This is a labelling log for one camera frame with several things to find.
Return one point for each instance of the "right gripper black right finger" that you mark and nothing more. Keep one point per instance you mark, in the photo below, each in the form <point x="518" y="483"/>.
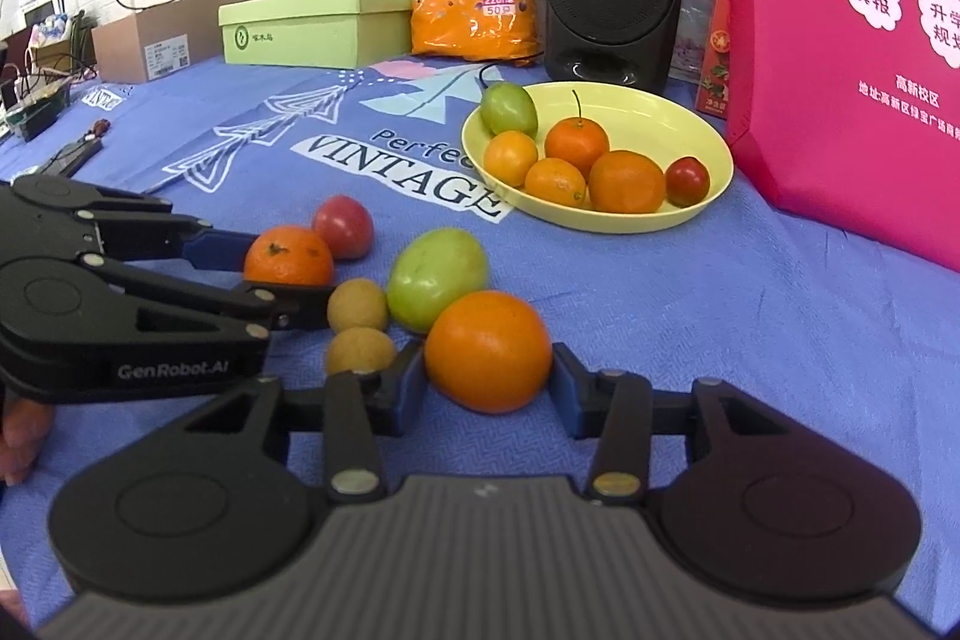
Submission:
<point x="624" y="413"/>

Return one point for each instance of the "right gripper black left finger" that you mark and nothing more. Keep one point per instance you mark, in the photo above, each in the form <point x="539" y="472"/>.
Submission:
<point x="235" y="447"/>

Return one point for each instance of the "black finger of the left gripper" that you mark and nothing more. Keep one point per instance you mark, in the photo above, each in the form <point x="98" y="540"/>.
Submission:
<point x="158" y="306"/>
<point x="131" y="227"/>

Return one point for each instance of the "orange with green stem spot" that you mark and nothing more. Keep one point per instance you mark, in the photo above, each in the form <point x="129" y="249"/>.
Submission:
<point x="292" y="255"/>

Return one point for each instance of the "small red tomato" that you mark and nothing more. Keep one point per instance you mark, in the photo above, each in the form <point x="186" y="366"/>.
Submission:
<point x="345" y="226"/>

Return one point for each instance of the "large orange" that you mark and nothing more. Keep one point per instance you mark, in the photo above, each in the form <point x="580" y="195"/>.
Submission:
<point x="489" y="352"/>

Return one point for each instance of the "red-yellow cherry tomato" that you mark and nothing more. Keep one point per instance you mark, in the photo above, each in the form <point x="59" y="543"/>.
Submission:
<point x="686" y="182"/>

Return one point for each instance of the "orange with long stem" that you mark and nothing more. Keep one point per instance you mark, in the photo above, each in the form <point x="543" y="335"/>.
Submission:
<point x="577" y="139"/>

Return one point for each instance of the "yellow-orange round fruit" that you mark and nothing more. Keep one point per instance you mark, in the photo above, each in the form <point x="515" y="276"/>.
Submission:
<point x="509" y="156"/>

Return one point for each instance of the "small green mango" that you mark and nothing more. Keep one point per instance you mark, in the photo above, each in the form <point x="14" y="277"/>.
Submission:
<point x="508" y="107"/>

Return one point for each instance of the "person's left hand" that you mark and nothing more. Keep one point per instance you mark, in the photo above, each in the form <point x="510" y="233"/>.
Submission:
<point x="25" y="428"/>

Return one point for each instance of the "brown longan fruit right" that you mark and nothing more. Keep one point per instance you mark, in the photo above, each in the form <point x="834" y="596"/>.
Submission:
<point x="360" y="349"/>

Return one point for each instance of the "brown longan fruit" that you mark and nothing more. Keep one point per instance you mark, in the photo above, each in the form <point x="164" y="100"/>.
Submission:
<point x="358" y="303"/>
<point x="360" y="349"/>

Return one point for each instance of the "brown longan fruit left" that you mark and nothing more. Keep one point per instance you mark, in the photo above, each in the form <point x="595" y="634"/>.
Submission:
<point x="358" y="303"/>

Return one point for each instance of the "black pliers tool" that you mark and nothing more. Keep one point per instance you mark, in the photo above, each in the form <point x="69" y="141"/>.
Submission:
<point x="72" y="157"/>

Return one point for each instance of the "blue printed tablecloth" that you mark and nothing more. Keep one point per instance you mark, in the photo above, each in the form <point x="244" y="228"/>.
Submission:
<point x="851" y="337"/>

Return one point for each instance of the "large green mango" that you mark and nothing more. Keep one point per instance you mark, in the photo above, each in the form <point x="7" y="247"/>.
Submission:
<point x="431" y="273"/>

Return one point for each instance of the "cluttered electronics pile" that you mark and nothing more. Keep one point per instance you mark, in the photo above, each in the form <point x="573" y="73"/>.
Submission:
<point x="40" y="63"/>

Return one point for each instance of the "brown cardboard box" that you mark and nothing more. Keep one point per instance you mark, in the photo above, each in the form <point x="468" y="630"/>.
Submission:
<point x="161" y="40"/>

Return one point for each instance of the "mandarin orange in plate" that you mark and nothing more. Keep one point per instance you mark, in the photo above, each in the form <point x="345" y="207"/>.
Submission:
<point x="626" y="182"/>

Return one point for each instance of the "small orange kumquat in plate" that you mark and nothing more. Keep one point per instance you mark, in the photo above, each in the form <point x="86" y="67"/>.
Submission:
<point x="554" y="180"/>

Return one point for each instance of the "light green shoe box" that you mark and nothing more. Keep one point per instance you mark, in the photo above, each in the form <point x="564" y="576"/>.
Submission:
<point x="315" y="33"/>

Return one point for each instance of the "yellow plastic plate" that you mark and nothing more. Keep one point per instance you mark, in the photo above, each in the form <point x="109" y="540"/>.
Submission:
<point x="634" y="120"/>

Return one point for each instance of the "red fruit carton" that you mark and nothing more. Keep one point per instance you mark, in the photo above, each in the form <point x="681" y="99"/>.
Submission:
<point x="713" y="88"/>

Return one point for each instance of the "pink tote bag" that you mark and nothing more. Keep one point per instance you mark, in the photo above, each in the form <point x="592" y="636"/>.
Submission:
<point x="846" y="112"/>

